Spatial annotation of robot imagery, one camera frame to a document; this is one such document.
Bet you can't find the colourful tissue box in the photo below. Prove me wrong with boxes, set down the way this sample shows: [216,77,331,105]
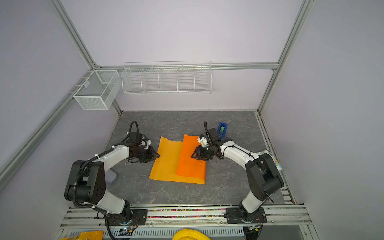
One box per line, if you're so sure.
[257,150,283,171]

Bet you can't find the blue tape dispenser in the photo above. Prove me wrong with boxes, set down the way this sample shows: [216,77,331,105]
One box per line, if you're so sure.
[218,122,228,139]

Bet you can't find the long white wire basket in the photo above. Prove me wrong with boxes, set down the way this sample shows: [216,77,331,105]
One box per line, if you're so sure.
[121,61,213,94]

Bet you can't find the yellow hard hat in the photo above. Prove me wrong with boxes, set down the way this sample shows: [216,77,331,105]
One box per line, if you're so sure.
[172,229,210,240]

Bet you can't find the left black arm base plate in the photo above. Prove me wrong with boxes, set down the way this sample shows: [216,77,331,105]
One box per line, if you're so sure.
[106,209,148,226]

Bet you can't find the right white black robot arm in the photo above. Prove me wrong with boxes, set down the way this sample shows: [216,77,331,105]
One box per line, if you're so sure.
[191,122,285,223]

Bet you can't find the yellow plastic bag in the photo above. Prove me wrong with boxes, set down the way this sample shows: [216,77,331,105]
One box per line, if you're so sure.
[61,231,104,240]

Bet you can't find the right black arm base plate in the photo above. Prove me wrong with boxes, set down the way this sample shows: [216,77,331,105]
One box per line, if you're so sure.
[224,207,267,224]

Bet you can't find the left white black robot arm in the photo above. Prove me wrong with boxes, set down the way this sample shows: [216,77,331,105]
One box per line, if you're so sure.
[64,121,160,225]

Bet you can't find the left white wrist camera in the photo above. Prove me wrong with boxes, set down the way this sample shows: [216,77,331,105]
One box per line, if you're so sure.
[141,135,151,149]

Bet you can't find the white mesh square basket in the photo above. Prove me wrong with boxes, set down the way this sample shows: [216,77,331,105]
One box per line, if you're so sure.
[74,70,122,111]

